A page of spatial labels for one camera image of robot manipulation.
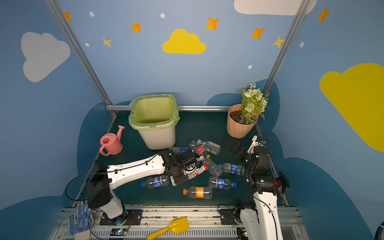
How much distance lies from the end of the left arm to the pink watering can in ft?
1.57

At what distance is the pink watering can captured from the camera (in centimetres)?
92

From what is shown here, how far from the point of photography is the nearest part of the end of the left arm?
612 mm
